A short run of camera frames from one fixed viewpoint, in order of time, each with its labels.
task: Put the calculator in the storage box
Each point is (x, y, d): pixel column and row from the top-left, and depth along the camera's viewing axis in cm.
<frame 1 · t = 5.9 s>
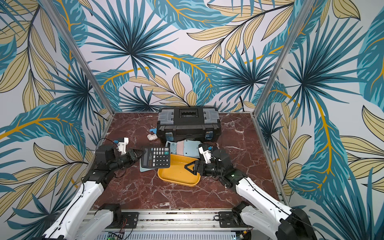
left hand: (145, 153, 76), fingers closed
right hand: (188, 167, 74), fingers open
black plastic toolbox: (194, 124, 93), point 18 cm above the table
yellow plastic tray: (177, 173, 93), on the table
black desktop calculator: (156, 157, 79), point 17 cm above the table
light blue calculator: (143, 169, 91), on the table
light blue calculator by toolbox: (173, 147, 99), point 3 cm above the table
pink calculator face down: (180, 147, 99), point 3 cm above the table
light blue calculator face down: (191, 148, 95), point 6 cm above the table
white pipe fitting: (151, 137, 104), point 3 cm above the table

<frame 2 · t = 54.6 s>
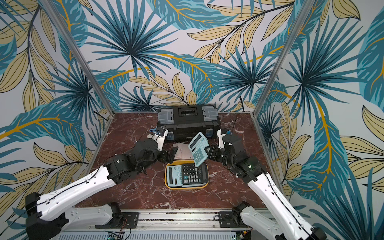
left hand: (167, 146, 70), fingers open
right hand: (205, 148, 70), fingers closed
light blue calculator: (174, 176, 83), point 6 cm above the table
light blue calculator face down: (198, 146, 77), point 23 cm above the table
black calculator face down: (191, 174, 83), point 7 cm above the table
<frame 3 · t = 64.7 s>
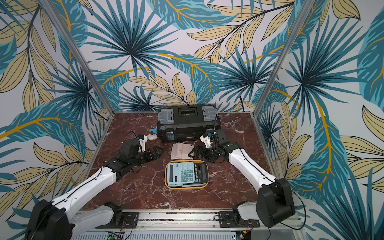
left hand: (158, 154, 81), fingers open
right hand: (194, 155, 80), fingers open
light blue calculator face down: (180, 173, 82), point 9 cm above the table
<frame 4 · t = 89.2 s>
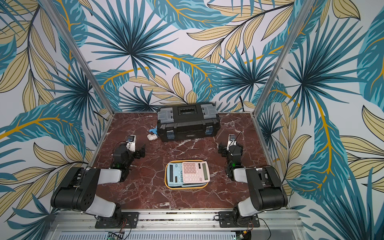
left hand: (136, 144, 92), fingers open
right hand: (230, 142, 93), fingers open
pink calculator face down: (195, 172, 81), point 10 cm above the table
